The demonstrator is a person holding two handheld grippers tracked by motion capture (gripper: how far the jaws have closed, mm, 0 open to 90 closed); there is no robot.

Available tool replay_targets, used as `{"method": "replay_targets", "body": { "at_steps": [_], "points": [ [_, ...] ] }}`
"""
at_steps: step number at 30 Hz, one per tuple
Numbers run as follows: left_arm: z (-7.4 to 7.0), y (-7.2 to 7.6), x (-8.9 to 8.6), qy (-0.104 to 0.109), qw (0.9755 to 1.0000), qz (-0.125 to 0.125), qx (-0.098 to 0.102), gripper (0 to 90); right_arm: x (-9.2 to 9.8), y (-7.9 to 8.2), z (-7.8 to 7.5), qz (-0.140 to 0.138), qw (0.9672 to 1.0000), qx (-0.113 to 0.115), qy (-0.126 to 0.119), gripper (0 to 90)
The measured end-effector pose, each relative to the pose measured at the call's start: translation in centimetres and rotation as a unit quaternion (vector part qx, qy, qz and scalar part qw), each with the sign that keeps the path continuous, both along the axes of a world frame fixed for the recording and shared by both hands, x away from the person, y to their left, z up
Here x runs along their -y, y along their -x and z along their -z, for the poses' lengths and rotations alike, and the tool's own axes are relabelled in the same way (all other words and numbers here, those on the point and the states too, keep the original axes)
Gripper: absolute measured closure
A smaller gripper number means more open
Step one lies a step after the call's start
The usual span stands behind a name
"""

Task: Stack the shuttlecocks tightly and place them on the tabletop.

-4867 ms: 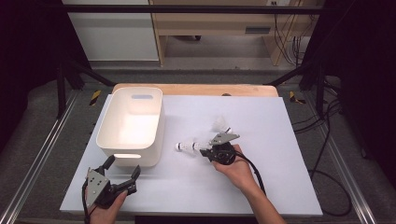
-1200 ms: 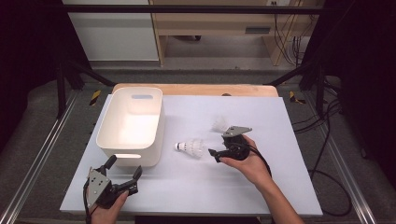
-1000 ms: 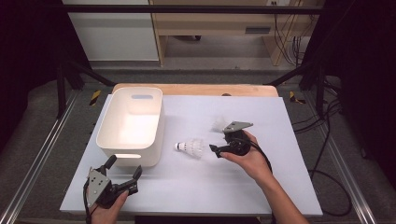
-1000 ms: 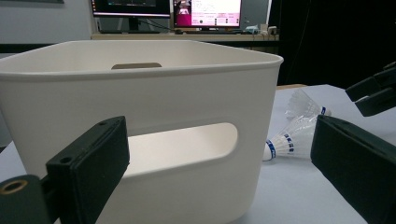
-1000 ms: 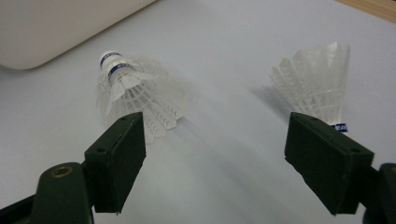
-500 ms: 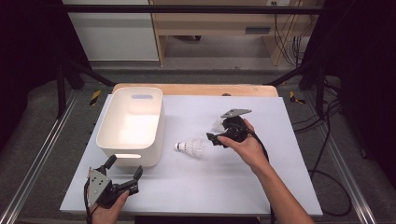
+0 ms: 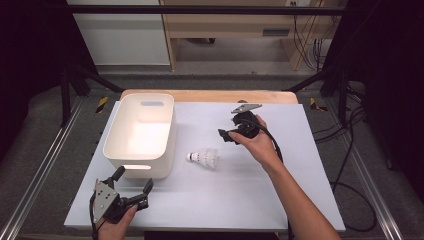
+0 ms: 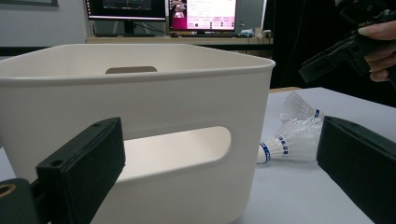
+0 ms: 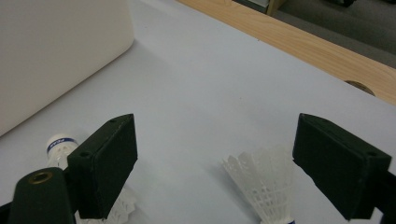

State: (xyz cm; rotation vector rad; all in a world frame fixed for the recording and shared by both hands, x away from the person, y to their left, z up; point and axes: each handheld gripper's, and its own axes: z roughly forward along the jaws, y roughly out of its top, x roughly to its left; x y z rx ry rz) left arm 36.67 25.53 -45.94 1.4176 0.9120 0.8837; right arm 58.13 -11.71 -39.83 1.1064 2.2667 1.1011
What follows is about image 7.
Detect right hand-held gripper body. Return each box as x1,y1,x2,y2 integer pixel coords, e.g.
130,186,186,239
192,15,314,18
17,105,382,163
230,103,264,140

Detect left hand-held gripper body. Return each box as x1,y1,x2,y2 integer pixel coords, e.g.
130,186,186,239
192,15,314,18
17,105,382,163
92,178,150,225

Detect white feather shuttlecock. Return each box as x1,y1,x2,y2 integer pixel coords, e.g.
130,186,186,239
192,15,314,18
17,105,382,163
186,148,219,170

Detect white plastic bin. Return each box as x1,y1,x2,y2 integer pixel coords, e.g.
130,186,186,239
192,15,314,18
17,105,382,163
102,92,178,180

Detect person's right hand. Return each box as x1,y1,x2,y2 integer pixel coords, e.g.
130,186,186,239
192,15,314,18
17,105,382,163
227,114,285,173

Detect person's left hand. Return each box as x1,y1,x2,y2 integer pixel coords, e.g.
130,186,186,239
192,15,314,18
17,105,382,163
97,205,139,240

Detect wooden table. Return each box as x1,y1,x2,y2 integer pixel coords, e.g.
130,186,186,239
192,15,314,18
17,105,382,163
119,88,299,105

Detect white board sheet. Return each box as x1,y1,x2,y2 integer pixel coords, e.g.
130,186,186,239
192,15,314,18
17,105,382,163
63,100,347,233

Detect black yellow tape mark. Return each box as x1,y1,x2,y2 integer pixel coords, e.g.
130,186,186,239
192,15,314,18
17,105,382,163
95,96,110,114

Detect black metal stand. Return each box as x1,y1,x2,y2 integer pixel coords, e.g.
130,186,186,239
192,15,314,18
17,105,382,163
59,63,124,128
283,63,351,126

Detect light wooden desk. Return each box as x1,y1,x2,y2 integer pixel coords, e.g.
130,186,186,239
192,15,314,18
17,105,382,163
159,0,344,72

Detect black horizontal bar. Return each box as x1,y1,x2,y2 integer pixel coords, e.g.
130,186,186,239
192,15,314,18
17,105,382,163
66,4,348,16

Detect white cabinet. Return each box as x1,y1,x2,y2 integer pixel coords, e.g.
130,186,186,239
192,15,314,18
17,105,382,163
66,0,171,67

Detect black curtain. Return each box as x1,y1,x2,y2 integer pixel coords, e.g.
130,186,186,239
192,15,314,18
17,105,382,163
328,0,424,201
0,0,98,161

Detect hand-held gripper cable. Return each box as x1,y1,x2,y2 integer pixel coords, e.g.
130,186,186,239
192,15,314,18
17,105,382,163
244,118,285,164
88,195,100,240

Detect aluminium rail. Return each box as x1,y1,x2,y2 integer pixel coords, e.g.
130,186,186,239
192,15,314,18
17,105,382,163
0,96,86,240
324,99,406,240

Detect hanging black cable bundle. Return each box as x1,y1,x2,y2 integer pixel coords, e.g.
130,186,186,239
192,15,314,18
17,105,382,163
292,14,326,71

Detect black floor cables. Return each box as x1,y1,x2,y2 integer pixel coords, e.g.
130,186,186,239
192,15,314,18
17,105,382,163
313,84,368,184

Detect looped black cable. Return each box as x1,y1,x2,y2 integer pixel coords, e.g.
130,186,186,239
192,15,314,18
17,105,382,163
329,181,378,233

